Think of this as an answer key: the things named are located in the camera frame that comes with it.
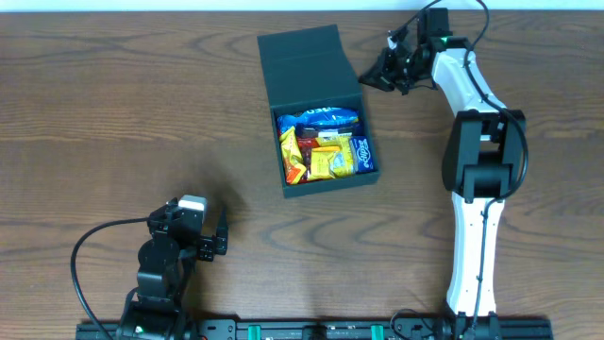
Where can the red Hacks candy bag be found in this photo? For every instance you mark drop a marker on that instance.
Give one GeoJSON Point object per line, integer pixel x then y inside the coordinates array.
{"type": "Point", "coordinates": [306, 145]}

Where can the yellow orange snack packet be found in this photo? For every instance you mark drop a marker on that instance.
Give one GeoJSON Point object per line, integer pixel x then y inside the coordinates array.
{"type": "Point", "coordinates": [293, 162]}

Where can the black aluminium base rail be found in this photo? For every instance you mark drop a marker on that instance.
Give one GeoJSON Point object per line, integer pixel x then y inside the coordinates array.
{"type": "Point", "coordinates": [404, 327]}

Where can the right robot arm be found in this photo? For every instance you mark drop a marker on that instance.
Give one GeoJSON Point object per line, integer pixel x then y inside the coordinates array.
{"type": "Point", "coordinates": [485, 162]}

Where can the small yellow cracker packet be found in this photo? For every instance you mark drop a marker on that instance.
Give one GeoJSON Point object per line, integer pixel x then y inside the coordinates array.
{"type": "Point", "coordinates": [320, 162]}

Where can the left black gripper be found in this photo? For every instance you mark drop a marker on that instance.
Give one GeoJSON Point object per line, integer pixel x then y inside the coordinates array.
{"type": "Point", "coordinates": [206, 246]}

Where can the blue Eclipse mint box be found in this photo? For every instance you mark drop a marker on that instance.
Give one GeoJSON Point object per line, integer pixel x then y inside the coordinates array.
{"type": "Point", "coordinates": [362, 155]}

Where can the dark blue chocolate bar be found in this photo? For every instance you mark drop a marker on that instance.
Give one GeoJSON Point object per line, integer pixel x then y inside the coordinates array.
{"type": "Point", "coordinates": [355, 129]}

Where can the yellow Hacks candy bag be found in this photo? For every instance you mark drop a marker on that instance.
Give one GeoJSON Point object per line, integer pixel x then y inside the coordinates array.
{"type": "Point", "coordinates": [343, 164]}

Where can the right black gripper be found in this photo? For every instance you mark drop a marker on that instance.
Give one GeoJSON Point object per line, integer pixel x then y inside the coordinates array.
{"type": "Point", "coordinates": [385, 74]}

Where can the dark green box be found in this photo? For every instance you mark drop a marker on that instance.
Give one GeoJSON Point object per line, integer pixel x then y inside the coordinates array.
{"type": "Point", "coordinates": [308, 69]}

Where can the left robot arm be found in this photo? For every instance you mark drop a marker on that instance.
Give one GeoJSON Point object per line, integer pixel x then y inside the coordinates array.
{"type": "Point", "coordinates": [166, 263]}

